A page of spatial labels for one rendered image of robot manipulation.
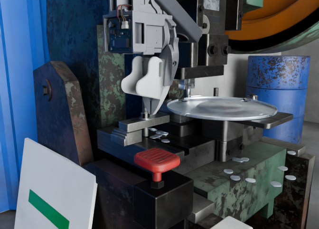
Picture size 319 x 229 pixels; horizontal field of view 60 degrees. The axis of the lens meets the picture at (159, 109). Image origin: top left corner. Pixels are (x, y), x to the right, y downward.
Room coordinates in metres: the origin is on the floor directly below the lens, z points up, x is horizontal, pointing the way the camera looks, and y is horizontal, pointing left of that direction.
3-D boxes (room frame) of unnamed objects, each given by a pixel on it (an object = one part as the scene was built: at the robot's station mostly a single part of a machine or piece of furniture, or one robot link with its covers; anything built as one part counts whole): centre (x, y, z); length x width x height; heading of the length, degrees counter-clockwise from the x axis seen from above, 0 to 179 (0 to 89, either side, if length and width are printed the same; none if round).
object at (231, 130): (0.71, -0.20, 0.72); 0.25 x 0.14 x 0.14; 43
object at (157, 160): (0.44, 0.00, 0.72); 0.07 x 0.06 x 0.08; 43
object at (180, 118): (0.83, -0.08, 0.76); 0.15 x 0.09 x 0.05; 133
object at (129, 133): (0.72, 0.04, 0.76); 0.17 x 0.06 x 0.10; 133
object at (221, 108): (0.74, -0.17, 0.78); 0.29 x 0.29 x 0.01
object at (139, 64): (0.44, 0.03, 0.88); 0.06 x 0.03 x 0.09; 133
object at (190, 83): (0.83, -0.09, 0.84); 0.05 x 0.03 x 0.04; 133
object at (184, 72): (0.84, -0.08, 0.86); 0.20 x 0.16 x 0.05; 133
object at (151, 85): (0.41, 0.01, 0.88); 0.06 x 0.03 x 0.09; 133
